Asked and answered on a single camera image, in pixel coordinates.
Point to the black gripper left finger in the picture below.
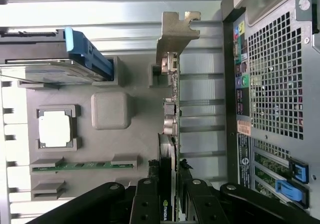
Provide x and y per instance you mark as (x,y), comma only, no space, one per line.
(146,204)

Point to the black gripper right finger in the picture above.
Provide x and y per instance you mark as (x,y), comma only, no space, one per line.
(205,206)

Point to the grey parts rack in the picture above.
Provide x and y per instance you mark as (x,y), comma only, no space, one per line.
(140,146)

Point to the green RAM stick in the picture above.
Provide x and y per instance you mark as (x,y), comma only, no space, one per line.
(85,165)

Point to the blue expansion slot clip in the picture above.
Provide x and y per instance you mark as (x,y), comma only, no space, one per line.
(300,171)
(290,191)

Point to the silver CPU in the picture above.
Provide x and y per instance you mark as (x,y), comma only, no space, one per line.
(56,129)

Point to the black open PC case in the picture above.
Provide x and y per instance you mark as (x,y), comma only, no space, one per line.
(275,84)

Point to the hard disk in blue caddy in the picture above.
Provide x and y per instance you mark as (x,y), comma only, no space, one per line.
(37,67)

